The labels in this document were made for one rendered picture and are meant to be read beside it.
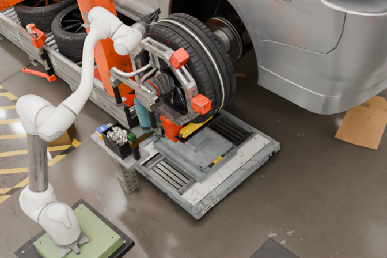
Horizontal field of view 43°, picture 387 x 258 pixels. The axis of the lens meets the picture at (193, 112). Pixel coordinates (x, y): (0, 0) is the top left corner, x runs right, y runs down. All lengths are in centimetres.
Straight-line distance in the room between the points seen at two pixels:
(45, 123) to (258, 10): 124
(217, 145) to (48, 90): 188
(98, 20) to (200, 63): 60
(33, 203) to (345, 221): 187
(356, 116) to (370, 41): 150
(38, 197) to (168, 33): 114
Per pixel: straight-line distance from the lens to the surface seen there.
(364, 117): 396
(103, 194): 360
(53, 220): 273
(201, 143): 343
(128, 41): 252
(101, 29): 255
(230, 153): 345
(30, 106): 252
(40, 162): 270
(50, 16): 487
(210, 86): 278
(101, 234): 292
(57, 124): 242
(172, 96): 316
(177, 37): 278
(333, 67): 260
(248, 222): 327
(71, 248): 289
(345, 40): 249
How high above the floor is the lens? 267
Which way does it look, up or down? 42 degrees down
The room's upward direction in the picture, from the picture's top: 9 degrees counter-clockwise
